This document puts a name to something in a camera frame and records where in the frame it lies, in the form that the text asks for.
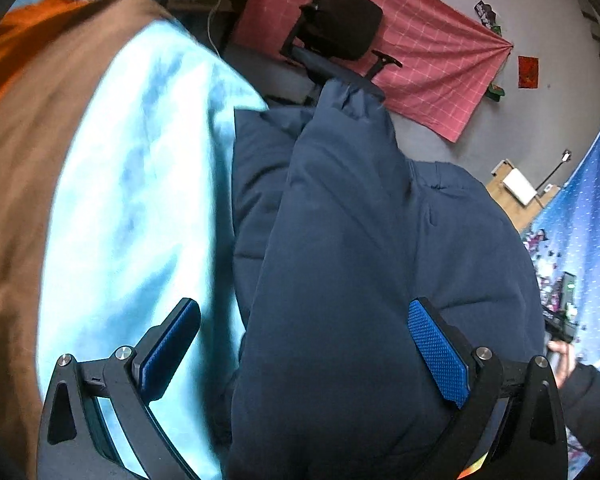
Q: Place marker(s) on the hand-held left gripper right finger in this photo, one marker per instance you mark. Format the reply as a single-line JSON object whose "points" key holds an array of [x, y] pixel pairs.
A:
{"points": [[437, 352]]}

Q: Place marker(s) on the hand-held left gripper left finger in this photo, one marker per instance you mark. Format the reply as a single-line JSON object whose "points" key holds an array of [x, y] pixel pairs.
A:
{"points": [[167, 347]]}

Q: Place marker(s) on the dark navy puffer jacket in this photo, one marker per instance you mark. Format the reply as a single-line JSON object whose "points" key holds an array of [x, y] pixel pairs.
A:
{"points": [[360, 260]]}

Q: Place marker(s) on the person's right hand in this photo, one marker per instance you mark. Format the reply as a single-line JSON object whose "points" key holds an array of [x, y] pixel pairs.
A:
{"points": [[562, 362]]}

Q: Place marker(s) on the blue dotted printed cloth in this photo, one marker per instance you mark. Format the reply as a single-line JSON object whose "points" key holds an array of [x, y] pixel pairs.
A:
{"points": [[595, 235]]}

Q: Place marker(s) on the white flat device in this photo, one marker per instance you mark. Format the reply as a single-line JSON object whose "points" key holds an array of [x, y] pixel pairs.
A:
{"points": [[520, 185]]}

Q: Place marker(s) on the orange blue brown blanket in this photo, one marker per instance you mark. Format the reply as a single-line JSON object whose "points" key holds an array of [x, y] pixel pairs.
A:
{"points": [[130, 210]]}

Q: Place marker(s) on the small green object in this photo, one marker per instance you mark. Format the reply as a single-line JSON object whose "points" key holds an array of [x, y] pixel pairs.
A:
{"points": [[496, 93]]}

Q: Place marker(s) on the black office chair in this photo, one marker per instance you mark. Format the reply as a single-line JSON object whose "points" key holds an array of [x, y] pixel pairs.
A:
{"points": [[342, 17]]}

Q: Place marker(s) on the red wall paper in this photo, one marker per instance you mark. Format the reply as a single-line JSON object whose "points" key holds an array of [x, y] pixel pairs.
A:
{"points": [[528, 72]]}

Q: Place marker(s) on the pink checked wall cloth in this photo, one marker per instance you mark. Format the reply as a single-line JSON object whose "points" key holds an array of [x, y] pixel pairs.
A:
{"points": [[430, 60]]}

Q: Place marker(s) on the dark wall sticker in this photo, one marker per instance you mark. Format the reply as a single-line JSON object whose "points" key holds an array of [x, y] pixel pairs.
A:
{"points": [[487, 16]]}

